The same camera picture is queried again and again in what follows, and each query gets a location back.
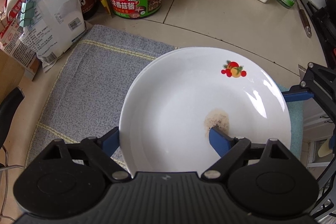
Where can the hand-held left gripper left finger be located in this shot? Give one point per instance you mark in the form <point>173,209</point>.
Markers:
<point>110,142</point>

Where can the red and white packet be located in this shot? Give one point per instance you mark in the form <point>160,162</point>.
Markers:
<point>13,43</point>

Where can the stained white fruit print plate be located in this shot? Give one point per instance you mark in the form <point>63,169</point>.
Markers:
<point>183,98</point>

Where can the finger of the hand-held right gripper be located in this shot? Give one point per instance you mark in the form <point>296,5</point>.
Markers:
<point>296,96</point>

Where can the bamboo cutting board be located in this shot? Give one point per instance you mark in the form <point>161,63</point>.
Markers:
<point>9,74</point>

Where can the teal printed cloth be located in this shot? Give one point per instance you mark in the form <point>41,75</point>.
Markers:
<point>296,119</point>

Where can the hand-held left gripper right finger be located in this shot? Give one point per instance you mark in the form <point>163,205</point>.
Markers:
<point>219,141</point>

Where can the green binder clip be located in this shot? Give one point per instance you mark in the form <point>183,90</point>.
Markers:
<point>27,12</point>

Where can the grey checked cloth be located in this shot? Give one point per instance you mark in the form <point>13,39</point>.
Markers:
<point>86,82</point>

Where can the gold binder clip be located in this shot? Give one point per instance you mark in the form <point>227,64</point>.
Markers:
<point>3,20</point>

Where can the white flour bag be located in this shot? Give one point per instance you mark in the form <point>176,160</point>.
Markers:
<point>52,8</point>

